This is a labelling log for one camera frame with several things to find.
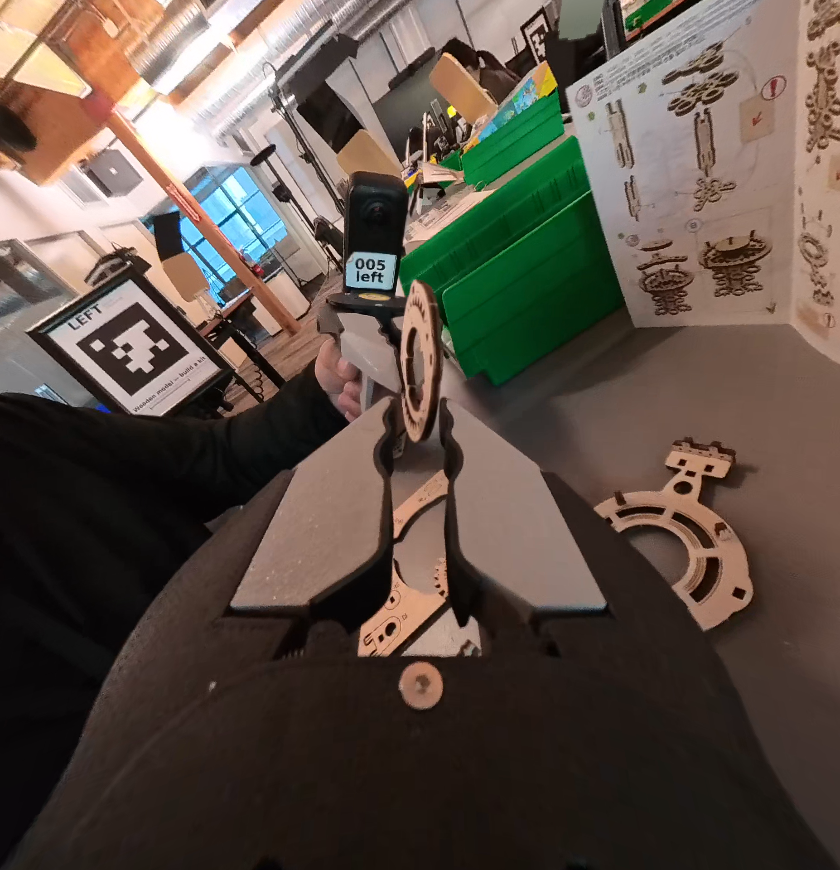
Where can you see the person's left hand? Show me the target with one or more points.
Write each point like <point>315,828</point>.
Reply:
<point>331,370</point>

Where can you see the green plastic bin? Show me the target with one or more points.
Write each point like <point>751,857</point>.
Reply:
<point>542,306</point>
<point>501,211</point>
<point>515,149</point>

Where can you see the colourful printed box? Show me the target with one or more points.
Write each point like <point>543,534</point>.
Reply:
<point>529,92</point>

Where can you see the wooden sheet with ship wheel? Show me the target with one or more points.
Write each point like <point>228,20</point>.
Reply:
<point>416,506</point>

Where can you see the black softbox light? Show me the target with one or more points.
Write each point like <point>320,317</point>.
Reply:
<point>325,115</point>

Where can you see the wooden post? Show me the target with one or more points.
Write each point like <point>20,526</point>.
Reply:
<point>189,197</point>

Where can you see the window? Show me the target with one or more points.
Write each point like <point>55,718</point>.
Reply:
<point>243,211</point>

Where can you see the framed marker sign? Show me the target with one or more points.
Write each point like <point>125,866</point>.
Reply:
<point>128,346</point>

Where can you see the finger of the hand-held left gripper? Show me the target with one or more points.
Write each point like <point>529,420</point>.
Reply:
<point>369,353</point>

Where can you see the black wall speaker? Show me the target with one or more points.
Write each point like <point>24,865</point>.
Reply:
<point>114,173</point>

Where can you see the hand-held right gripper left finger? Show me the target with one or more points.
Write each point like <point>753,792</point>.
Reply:
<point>325,537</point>

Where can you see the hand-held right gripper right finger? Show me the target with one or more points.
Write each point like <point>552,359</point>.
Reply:
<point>522,544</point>

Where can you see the folded paper instruction sheet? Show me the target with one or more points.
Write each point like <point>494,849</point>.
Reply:
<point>597,238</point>

